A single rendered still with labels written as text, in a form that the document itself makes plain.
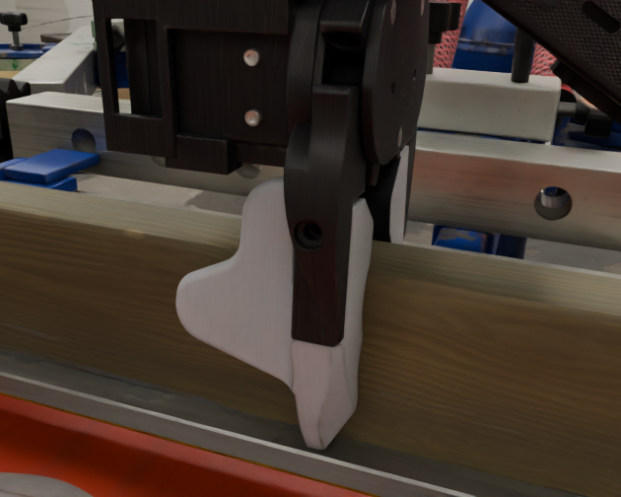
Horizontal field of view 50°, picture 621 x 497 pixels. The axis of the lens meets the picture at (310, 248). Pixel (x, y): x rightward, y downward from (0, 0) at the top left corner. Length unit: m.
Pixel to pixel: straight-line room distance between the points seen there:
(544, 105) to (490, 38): 0.50
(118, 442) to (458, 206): 0.25
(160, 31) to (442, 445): 0.15
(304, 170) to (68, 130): 0.40
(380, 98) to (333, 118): 0.02
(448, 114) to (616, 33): 0.32
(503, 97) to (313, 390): 0.31
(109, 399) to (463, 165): 0.26
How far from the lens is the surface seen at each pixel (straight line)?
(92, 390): 0.27
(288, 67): 0.18
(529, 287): 0.21
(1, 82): 0.61
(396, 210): 0.24
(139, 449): 0.30
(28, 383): 0.29
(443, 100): 0.48
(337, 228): 0.17
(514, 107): 0.48
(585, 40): 0.17
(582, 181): 0.43
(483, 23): 0.99
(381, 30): 0.17
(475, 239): 0.64
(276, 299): 0.20
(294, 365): 0.20
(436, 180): 0.44
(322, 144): 0.17
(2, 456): 0.32
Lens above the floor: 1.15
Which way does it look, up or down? 23 degrees down
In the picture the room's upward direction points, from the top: 2 degrees clockwise
